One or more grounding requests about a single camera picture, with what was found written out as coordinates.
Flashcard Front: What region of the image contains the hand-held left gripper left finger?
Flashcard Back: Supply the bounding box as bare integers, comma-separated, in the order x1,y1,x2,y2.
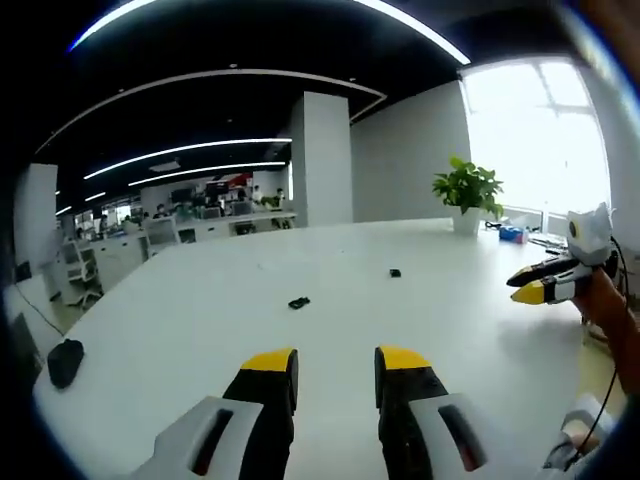
130,347,301,480

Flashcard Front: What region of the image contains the black computer mouse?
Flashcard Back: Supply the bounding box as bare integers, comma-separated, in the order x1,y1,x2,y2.
46,338,86,390

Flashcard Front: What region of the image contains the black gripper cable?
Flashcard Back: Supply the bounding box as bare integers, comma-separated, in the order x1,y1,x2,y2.
610,233,633,304

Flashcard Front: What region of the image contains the white office desk row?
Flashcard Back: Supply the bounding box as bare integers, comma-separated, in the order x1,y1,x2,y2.
94,210,300,281

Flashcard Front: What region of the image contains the bright window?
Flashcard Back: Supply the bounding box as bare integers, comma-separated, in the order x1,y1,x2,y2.
460,58,610,237

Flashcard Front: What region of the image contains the white ceiling light strip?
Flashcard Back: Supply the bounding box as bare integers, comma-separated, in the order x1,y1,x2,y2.
82,138,294,181
68,0,169,52
349,0,472,66
127,160,292,188

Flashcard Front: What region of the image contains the green potted plant white pot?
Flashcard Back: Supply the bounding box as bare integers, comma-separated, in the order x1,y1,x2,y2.
432,155,506,236

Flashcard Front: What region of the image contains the blue tissue box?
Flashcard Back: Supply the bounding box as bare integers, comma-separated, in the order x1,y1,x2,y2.
499,225,530,245

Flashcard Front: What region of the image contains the thin black floor cable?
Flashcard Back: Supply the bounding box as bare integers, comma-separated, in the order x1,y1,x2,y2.
13,282,67,337

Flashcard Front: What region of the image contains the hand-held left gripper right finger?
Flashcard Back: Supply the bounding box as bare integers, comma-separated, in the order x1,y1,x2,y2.
373,344,544,480

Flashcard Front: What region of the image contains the white office chair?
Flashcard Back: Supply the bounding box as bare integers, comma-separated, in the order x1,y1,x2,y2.
146,216,182,247
58,238,105,307

